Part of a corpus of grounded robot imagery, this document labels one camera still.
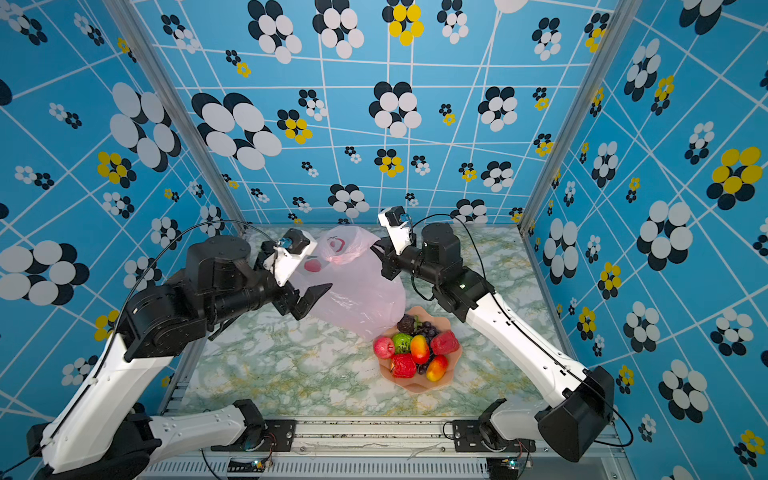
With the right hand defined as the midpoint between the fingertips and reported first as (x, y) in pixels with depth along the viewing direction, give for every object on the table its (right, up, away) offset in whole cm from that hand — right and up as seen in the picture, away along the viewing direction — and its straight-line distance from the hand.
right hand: (372, 242), depth 67 cm
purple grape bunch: (+15, -25, +18) cm, 34 cm away
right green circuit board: (+33, -53, +4) cm, 62 cm away
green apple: (+7, -28, +15) cm, 32 cm away
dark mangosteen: (+8, -23, +18) cm, 30 cm away
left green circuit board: (-31, -55, +5) cm, 64 cm away
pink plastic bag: (-3, -15, +10) cm, 19 cm away
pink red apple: (+2, -28, +12) cm, 30 cm away
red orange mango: (+12, -28, +11) cm, 33 cm away
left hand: (-10, -5, -10) cm, 15 cm away
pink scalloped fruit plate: (+12, -37, +12) cm, 41 cm away
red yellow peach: (+16, -33, +12) cm, 39 cm away
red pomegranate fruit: (+18, -27, +12) cm, 35 cm away
